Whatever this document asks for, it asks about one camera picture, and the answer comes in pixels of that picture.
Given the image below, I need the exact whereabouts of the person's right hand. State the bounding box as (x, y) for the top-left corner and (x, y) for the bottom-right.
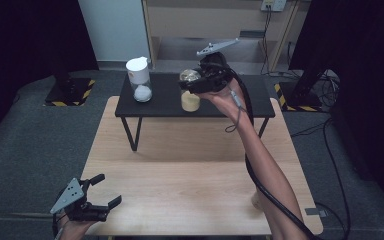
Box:
(196, 78), (251, 126)

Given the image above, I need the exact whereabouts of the clear-lid jar of yellow granules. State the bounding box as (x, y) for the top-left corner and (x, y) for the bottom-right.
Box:
(179, 68), (202, 113)

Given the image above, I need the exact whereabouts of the grey tape strip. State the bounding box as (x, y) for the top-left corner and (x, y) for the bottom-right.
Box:
(304, 207), (328, 218)

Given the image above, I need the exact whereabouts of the long black floor cable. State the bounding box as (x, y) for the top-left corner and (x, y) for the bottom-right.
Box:
(291, 116), (353, 240)

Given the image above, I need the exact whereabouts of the black socket cable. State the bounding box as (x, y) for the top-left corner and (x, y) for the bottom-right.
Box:
(261, 8), (273, 76)

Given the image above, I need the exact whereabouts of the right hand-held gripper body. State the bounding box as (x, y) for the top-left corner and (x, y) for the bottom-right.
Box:
(193, 38), (240, 95)

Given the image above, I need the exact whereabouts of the white-lid glass salt jar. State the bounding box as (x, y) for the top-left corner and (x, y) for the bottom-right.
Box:
(125, 56), (154, 103)

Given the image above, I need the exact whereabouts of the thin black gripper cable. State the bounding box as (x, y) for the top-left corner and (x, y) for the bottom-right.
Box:
(51, 213), (64, 240)

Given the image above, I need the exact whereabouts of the white wall socket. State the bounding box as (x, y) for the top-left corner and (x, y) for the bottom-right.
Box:
(260, 0), (287, 13)

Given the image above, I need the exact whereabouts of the beige cup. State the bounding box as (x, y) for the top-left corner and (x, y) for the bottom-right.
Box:
(250, 189), (264, 211)

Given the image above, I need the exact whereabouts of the black curtain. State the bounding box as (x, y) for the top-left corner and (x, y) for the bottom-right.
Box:
(0, 0), (99, 149)
(288, 0), (384, 208)

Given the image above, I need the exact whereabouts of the black metal shelf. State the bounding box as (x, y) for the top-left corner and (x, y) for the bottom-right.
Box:
(114, 72), (277, 153)

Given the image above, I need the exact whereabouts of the thick black gripper cable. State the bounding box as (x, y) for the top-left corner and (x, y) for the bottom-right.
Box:
(226, 68), (319, 240)

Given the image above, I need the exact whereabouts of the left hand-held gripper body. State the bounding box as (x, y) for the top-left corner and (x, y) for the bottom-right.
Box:
(49, 177), (111, 223)

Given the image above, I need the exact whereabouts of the grey wrist cord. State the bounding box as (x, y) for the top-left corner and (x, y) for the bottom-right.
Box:
(224, 88), (248, 134)

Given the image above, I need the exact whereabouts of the bundle of floor cables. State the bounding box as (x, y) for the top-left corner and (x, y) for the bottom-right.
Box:
(318, 69), (343, 109)

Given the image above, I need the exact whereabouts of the person's left hand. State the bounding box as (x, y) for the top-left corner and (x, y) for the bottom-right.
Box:
(58, 218), (98, 240)

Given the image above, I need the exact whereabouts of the black stand with striped base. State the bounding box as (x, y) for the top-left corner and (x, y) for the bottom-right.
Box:
(274, 66), (334, 113)
(44, 56), (96, 108)

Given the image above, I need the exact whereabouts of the beige wooden cabinet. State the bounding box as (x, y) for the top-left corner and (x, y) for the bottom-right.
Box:
(141, 0), (303, 73)

